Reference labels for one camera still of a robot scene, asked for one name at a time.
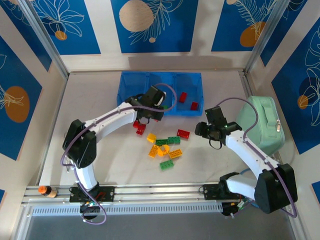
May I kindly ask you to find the slotted grey cable duct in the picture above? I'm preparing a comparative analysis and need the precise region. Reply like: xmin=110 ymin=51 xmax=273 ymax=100
xmin=31 ymin=202 xmax=225 ymax=217

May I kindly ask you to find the black cable loop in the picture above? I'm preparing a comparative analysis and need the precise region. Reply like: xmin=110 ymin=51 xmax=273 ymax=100
xmin=208 ymin=138 xmax=224 ymax=151

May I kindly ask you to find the blue three-compartment plastic bin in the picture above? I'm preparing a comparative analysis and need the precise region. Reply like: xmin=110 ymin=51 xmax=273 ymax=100
xmin=116 ymin=71 xmax=204 ymax=117

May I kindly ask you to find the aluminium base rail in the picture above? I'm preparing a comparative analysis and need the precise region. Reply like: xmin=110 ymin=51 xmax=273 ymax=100
xmin=21 ymin=183 xmax=258 ymax=206

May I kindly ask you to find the mint green zip case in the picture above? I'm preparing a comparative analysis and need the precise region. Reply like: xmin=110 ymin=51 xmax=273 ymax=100
xmin=235 ymin=95 xmax=287 ymax=156

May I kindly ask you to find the green two-by-four lego brick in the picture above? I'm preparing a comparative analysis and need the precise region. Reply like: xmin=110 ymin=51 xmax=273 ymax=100
xmin=159 ymin=159 xmax=175 ymax=172

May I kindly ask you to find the yellow arch lego piece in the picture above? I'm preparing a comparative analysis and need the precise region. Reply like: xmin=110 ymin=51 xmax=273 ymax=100
xmin=157 ymin=144 xmax=171 ymax=158

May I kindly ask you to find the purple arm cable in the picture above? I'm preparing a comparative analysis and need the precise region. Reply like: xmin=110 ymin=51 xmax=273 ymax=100
xmin=60 ymin=83 xmax=178 ymax=226
xmin=215 ymin=97 xmax=299 ymax=219

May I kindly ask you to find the aluminium frame post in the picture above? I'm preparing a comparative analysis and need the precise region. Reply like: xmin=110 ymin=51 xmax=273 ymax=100
xmin=242 ymin=0 xmax=294 ymax=75
xmin=17 ymin=0 xmax=70 ymax=79

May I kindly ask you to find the small bottle with orange cap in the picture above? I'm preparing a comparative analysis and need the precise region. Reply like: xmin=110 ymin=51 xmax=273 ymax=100
xmin=38 ymin=185 xmax=59 ymax=199

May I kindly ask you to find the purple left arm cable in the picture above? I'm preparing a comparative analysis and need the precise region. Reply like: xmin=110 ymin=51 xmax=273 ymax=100
xmin=60 ymin=83 xmax=178 ymax=226

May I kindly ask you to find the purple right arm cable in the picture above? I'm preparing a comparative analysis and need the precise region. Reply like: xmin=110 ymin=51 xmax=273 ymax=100
xmin=215 ymin=97 xmax=299 ymax=219

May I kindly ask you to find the orange-yellow two-by-four lego brick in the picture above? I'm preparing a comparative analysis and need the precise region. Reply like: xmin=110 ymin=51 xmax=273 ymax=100
xmin=147 ymin=144 xmax=160 ymax=159
xmin=168 ymin=148 xmax=184 ymax=160

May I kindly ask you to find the aluminium side rail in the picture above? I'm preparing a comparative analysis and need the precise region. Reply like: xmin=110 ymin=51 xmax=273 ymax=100
xmin=35 ymin=72 xmax=70 ymax=186
xmin=240 ymin=70 xmax=255 ymax=99

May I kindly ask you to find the blue floral wall panel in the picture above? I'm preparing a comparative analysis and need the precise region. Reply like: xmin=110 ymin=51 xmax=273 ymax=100
xmin=211 ymin=0 xmax=283 ymax=53
xmin=31 ymin=0 xmax=102 ymax=56
xmin=110 ymin=0 xmax=199 ymax=54
xmin=0 ymin=0 xmax=53 ymax=73
xmin=270 ymin=16 xmax=320 ymax=156
xmin=259 ymin=0 xmax=309 ymax=67
xmin=0 ymin=34 xmax=44 ymax=162

